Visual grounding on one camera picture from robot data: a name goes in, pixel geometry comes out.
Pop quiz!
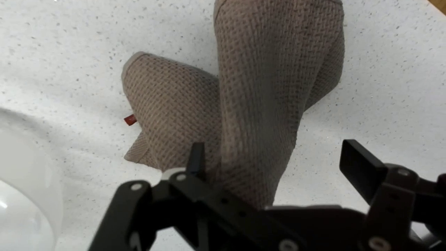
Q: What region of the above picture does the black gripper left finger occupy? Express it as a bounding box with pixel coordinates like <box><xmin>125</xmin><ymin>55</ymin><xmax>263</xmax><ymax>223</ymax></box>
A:
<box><xmin>88</xmin><ymin>140</ymin><xmax>220</xmax><ymax>251</ymax></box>

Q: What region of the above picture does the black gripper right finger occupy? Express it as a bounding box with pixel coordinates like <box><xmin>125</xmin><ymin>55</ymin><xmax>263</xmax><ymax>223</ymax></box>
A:
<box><xmin>340</xmin><ymin>139</ymin><xmax>446</xmax><ymax>251</ymax></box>

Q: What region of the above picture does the brown waffle towel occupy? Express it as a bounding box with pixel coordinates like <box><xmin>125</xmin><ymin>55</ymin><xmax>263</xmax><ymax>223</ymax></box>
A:
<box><xmin>121</xmin><ymin>0</ymin><xmax>344</xmax><ymax>209</ymax></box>

